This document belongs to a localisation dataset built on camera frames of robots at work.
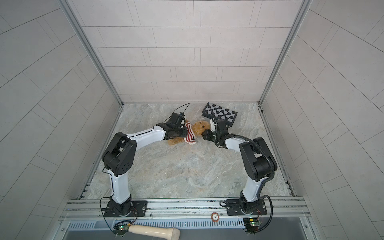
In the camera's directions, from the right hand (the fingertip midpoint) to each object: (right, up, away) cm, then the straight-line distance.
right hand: (203, 134), depth 95 cm
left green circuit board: (-37, -37, -30) cm, 60 cm away
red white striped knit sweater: (-8, -2, -6) cm, 10 cm away
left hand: (-8, +3, 0) cm, 9 cm away
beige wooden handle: (-15, -37, -33) cm, 52 cm away
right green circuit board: (+22, -38, -27) cm, 51 cm away
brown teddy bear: (-3, +4, -1) cm, 6 cm away
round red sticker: (+5, -36, -26) cm, 44 cm away
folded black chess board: (+12, +14, +10) cm, 21 cm away
